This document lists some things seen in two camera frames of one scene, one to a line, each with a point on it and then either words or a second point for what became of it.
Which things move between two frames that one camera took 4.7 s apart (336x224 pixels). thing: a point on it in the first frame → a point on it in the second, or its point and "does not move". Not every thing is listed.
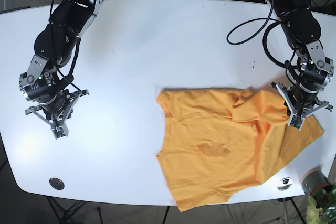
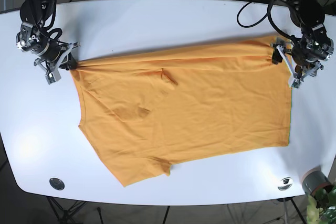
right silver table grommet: (284, 184) does not move
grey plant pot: (315, 179) does not move
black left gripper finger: (296, 120) → (279, 54)
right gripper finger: (59, 131) → (51, 77)
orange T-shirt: (220, 141) → (144, 115)
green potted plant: (321, 209) does not move
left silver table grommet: (56, 183) does not move
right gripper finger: (83, 93) → (69, 62)
